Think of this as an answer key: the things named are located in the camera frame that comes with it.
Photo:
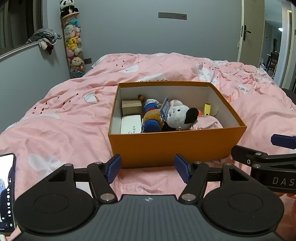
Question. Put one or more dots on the person's right hand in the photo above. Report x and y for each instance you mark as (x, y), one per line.
(286, 228)

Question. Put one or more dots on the black door handle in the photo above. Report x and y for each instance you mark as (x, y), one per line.
(244, 31)

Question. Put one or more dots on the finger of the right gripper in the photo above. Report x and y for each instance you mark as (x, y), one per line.
(284, 141)
(250, 157)

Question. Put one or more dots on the grey wall mounted strip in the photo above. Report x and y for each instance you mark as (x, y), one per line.
(167, 15)

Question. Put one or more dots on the brown sailor plush toy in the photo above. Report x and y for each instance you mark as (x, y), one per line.
(155, 114)

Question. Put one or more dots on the yellow tape measure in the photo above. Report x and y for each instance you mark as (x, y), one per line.
(207, 108)

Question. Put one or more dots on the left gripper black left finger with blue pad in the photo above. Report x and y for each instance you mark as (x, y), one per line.
(101, 175)

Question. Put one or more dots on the pink striped plush cushion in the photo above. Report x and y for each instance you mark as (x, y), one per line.
(206, 122)

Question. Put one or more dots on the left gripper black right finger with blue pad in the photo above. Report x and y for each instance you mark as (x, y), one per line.
(194, 175)

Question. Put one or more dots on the cream bedroom door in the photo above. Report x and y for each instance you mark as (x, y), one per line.
(252, 32)

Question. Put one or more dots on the grey clothes on sill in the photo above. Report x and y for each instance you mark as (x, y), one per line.
(46, 39)

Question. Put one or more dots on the dark chair in hallway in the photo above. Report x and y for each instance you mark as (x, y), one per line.
(272, 62)

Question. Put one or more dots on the white black-eared dog plush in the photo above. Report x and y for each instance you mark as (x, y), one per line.
(177, 116)

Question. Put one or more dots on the smartphone with lit screen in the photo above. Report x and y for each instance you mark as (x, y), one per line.
(7, 176)

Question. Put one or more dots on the white rectangular box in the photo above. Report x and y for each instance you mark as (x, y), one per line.
(131, 124)

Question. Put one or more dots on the orange cardboard storage box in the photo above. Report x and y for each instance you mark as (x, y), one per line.
(158, 149)

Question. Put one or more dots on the small gold cardboard box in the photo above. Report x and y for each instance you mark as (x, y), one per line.
(131, 107)

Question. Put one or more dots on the panda plush toy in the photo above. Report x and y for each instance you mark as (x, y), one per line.
(67, 7)

